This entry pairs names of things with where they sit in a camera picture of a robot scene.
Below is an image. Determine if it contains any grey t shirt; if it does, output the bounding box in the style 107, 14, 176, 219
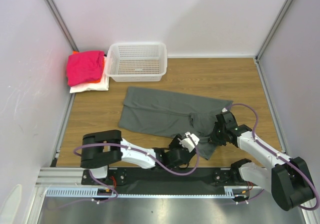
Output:
118, 86, 233, 160

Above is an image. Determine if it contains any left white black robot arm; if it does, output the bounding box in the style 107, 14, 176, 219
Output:
73, 130, 200, 184

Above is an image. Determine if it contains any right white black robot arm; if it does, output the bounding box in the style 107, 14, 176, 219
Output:
209, 110, 320, 211

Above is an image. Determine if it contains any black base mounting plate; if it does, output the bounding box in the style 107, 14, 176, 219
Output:
81, 167, 260, 196

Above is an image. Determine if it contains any white folded t shirt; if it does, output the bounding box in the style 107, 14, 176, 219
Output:
69, 66, 109, 94

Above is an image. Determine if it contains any white perforated plastic basket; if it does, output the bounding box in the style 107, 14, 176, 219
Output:
105, 42, 168, 82

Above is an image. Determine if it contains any orange folded t shirt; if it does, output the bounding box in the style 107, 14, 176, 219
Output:
72, 50, 106, 84

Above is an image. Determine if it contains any pink folded t shirt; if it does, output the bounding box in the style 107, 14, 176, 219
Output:
66, 50, 105, 86

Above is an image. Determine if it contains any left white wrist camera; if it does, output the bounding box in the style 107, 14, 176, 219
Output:
179, 132, 200, 153

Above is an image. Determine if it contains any white slotted cable duct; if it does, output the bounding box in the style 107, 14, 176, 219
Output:
46, 186, 251, 199

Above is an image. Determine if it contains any aluminium front rail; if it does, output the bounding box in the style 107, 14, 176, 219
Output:
34, 167, 310, 188

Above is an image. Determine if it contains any right aluminium frame post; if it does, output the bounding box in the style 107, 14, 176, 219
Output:
255, 0, 294, 61

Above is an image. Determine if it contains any aluminium frame post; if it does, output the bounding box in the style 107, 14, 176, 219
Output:
44, 0, 79, 51
255, 0, 294, 61

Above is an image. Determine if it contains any left aluminium frame post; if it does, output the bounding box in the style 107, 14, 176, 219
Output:
44, 0, 79, 51

